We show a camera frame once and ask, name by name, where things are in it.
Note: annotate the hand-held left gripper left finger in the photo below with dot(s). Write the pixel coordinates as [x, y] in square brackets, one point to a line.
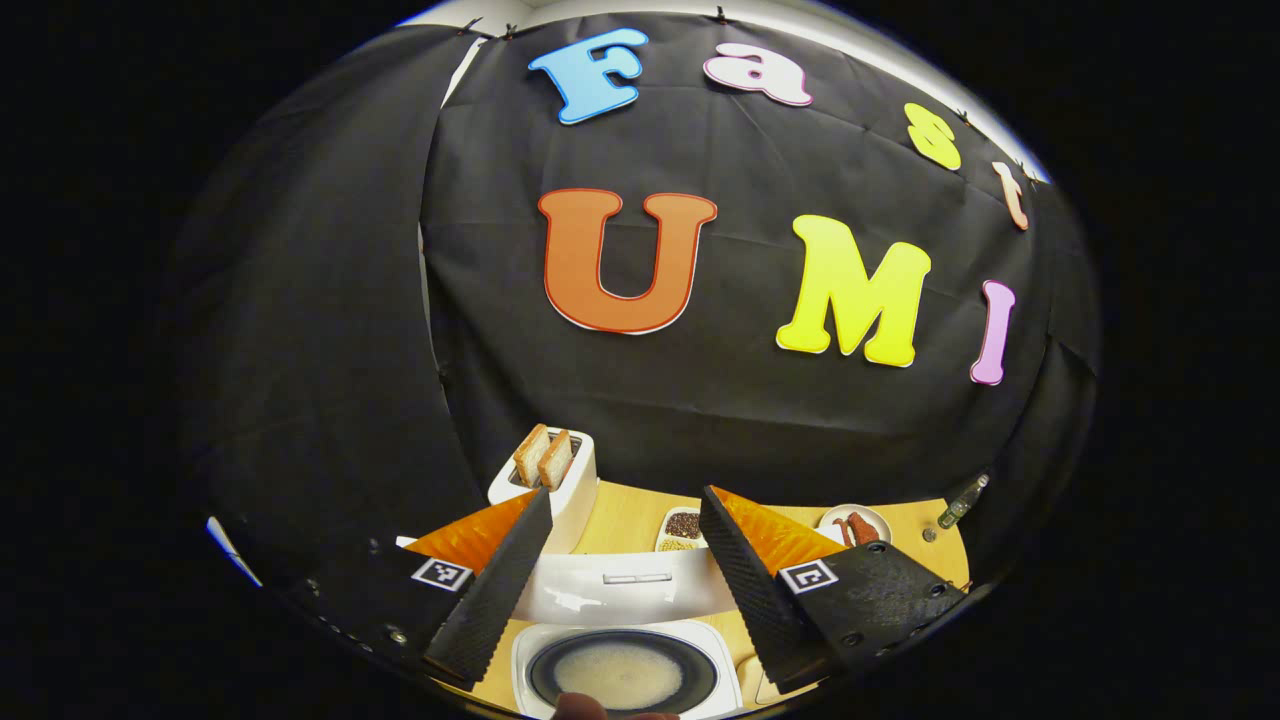
[490, 610]

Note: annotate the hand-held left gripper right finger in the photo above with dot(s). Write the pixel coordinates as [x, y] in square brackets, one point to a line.
[750, 590]

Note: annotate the clear box of rice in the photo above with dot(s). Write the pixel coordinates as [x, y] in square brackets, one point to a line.
[752, 670]

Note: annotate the white rice cooker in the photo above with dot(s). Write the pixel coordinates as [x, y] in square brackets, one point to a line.
[620, 600]

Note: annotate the white divided grain dish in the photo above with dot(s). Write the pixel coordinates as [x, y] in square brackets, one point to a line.
[682, 525]

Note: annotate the brown meat piece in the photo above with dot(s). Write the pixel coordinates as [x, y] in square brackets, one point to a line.
[842, 530]
[864, 528]

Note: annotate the white toaster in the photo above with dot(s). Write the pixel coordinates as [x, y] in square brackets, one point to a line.
[575, 510]

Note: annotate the white round plate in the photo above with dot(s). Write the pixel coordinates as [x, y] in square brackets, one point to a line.
[880, 520]

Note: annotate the toast slice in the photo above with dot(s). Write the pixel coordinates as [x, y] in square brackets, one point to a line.
[555, 460]
[530, 455]

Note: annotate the clear green-label water bottle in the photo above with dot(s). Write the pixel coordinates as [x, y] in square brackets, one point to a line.
[962, 502]

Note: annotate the white and blue panel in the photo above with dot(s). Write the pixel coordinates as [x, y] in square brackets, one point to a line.
[232, 550]

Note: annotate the black backdrop cloth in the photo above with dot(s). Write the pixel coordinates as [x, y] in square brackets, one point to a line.
[330, 300]

